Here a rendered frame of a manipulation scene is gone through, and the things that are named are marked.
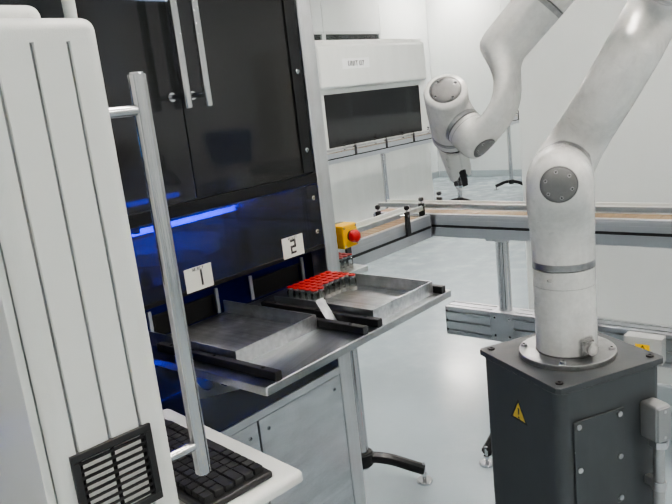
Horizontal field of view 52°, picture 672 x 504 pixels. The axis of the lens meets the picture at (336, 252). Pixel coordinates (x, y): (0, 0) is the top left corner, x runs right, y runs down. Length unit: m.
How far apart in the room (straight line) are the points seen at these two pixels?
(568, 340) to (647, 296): 1.72
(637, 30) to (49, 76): 0.97
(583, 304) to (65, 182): 0.96
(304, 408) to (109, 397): 1.17
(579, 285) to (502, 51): 0.46
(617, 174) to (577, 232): 1.70
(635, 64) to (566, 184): 0.24
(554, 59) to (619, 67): 1.77
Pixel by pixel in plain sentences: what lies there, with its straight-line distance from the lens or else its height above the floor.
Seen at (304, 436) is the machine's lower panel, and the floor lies 0.45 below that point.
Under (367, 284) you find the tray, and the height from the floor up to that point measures 0.89.
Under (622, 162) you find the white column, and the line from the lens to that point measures 3.04.
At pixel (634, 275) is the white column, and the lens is 3.12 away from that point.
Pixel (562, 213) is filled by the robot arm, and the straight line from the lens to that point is 1.31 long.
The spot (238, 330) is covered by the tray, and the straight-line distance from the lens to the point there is 1.74.
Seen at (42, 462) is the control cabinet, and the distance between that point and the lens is 0.99.
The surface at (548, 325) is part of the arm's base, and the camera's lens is 1.42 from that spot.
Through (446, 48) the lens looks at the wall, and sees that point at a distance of 10.97.
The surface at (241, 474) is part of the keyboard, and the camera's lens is 1.21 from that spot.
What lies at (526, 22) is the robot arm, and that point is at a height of 1.51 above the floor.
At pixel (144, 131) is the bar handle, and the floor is 1.40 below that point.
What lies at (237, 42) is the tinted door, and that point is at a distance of 1.87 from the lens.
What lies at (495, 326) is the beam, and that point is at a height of 0.49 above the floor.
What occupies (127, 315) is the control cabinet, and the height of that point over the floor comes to 1.16.
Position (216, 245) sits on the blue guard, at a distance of 1.77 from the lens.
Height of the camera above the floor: 1.42
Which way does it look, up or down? 13 degrees down
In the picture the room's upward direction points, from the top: 6 degrees counter-clockwise
